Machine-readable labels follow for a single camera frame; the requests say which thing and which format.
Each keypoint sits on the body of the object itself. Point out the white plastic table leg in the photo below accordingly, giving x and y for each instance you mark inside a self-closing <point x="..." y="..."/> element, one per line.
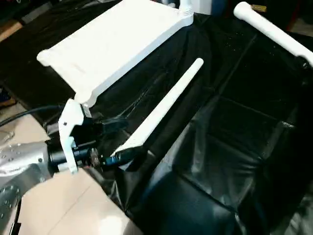
<point x="161" y="103"/>
<point x="186" y="6"/>
<point x="274" y="32"/>

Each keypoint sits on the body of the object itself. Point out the white plastic table top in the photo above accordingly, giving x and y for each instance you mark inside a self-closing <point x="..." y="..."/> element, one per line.
<point x="112" y="44"/>

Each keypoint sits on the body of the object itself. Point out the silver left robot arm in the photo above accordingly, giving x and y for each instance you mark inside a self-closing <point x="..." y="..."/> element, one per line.
<point x="19" y="161"/>

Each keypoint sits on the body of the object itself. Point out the black work mat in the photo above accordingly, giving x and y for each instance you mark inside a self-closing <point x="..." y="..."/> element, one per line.
<point x="220" y="147"/>

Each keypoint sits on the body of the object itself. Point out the small yellow tag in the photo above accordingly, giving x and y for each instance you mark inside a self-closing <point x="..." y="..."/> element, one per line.
<point x="259" y="8"/>

